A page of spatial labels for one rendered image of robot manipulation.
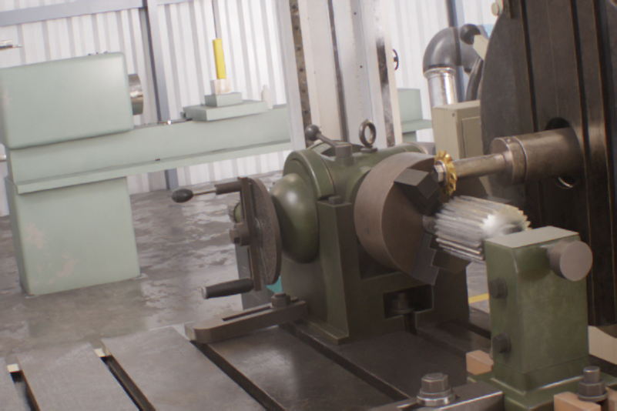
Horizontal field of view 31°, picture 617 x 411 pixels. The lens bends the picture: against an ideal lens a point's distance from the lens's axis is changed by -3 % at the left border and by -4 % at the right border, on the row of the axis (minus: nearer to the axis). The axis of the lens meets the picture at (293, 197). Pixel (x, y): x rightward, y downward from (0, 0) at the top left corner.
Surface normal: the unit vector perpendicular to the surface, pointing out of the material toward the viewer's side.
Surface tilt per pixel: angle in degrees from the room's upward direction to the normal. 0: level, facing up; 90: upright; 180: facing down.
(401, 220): 90
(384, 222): 90
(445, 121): 90
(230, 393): 0
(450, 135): 90
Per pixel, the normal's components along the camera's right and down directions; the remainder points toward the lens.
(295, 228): -0.30, 0.23
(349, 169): 0.13, -0.69
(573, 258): 0.34, 0.11
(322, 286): -0.93, 0.16
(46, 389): -0.11, -0.98
